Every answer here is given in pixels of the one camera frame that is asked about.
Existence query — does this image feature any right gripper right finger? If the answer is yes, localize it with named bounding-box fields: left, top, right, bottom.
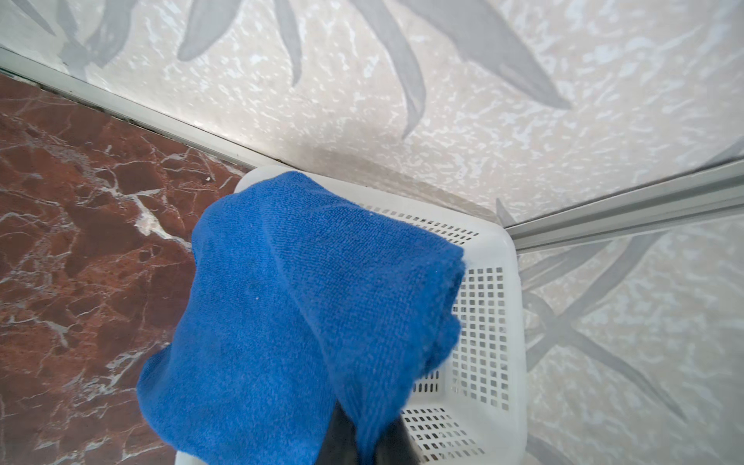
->
left=374, top=417, right=420, bottom=465

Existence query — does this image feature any white plastic basket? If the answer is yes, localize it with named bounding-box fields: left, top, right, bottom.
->
left=173, top=165, right=529, bottom=465

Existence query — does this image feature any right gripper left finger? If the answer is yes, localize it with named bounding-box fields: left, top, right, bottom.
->
left=315, top=402, right=360, bottom=465

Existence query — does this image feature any blue towel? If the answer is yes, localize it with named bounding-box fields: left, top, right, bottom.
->
left=137, top=172, right=465, bottom=464

